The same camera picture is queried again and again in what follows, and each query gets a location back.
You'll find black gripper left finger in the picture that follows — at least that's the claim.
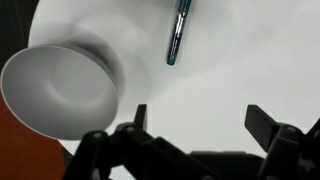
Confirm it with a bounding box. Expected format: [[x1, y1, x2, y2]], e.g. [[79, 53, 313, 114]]
[[63, 104, 192, 180]]

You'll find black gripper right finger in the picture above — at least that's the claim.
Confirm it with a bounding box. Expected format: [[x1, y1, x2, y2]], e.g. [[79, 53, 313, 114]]
[[244, 104, 320, 180]]

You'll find teal and silver marker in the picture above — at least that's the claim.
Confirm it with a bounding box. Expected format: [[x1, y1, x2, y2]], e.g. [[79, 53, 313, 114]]
[[165, 0, 195, 67]]

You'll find grey bowl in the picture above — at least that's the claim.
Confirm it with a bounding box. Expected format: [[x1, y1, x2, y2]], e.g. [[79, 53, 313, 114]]
[[0, 22, 127, 141]]

